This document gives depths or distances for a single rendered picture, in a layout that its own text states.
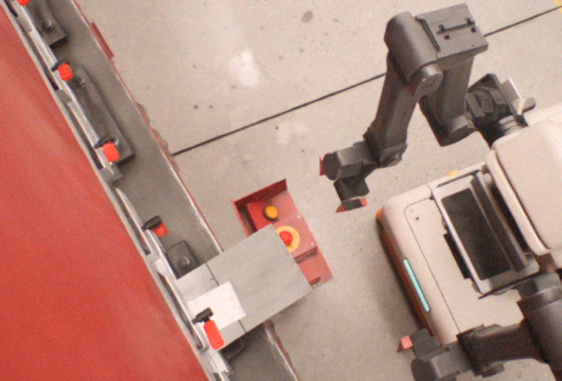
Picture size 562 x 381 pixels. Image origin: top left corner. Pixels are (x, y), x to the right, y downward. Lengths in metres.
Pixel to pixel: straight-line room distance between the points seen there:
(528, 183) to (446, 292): 1.06
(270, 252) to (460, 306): 0.92
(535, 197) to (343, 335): 1.38
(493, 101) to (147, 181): 0.87
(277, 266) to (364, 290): 1.04
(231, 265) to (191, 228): 0.21
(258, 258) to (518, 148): 0.61
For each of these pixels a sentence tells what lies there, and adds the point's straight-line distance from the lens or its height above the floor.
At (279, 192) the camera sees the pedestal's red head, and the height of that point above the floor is 0.71.
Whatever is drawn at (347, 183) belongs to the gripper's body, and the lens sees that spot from 1.42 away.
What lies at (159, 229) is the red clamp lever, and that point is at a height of 1.21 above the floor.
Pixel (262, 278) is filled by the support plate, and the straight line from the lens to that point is 1.48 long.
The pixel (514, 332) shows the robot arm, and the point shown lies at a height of 1.50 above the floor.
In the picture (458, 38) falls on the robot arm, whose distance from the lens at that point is 0.99.
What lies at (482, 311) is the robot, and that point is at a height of 0.28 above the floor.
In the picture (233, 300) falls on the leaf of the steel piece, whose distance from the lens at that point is 1.47.
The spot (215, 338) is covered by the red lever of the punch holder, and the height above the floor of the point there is 1.31.
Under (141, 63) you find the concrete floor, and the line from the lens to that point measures 2.85.
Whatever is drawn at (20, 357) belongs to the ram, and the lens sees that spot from 0.41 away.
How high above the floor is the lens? 2.46
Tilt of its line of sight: 72 degrees down
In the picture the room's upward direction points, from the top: 8 degrees counter-clockwise
